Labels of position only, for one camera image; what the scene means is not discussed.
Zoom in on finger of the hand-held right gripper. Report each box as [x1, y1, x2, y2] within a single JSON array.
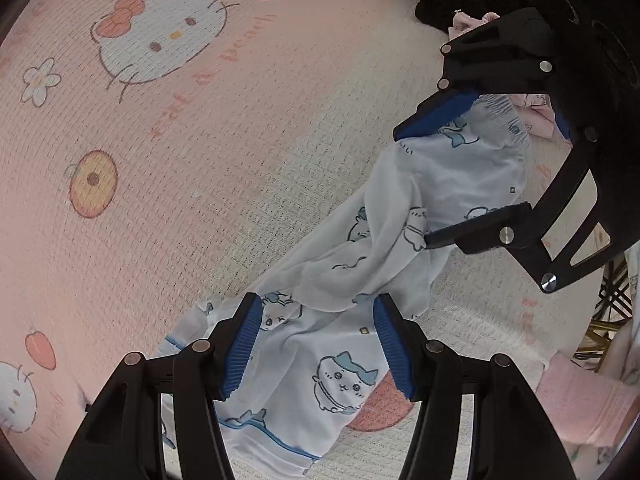
[[392, 7, 556, 141], [425, 130, 616, 293]]

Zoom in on gold wire side table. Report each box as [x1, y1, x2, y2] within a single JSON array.
[[575, 255, 636, 371]]

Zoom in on pink printed pajama pants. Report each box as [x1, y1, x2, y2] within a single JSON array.
[[447, 10, 558, 141]]

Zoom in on white printed bedding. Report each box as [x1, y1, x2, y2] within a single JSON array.
[[565, 320, 640, 476]]

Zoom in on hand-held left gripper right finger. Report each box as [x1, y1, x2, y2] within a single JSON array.
[[372, 294, 576, 480]]

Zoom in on light blue printed pajama pants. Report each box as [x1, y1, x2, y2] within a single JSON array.
[[295, 95, 531, 318]]

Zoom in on pink fluffy cloth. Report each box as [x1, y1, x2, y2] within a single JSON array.
[[535, 355, 636, 446]]

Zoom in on light blue printed pajama top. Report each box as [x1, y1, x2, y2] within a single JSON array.
[[160, 292, 416, 478]]

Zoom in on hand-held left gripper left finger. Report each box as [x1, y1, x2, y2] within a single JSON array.
[[55, 294, 263, 480]]

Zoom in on pink printed sofa cover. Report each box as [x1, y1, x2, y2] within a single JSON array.
[[0, 0, 601, 480]]

